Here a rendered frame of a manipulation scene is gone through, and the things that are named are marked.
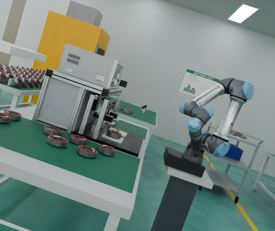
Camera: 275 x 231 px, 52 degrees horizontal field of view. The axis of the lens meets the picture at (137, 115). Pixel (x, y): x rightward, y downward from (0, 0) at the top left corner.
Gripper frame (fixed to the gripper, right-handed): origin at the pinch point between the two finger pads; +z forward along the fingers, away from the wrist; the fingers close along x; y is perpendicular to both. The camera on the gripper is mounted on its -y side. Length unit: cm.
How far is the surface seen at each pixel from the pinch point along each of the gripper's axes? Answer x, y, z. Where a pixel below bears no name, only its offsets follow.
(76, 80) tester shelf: 75, 27, -50
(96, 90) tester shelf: 63, 23, -44
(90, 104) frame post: 68, 16, -38
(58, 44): 281, 310, 150
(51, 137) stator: 75, -20, -57
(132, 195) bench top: 24, -50, -56
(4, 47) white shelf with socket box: 67, -13, -115
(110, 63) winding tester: 58, 47, -44
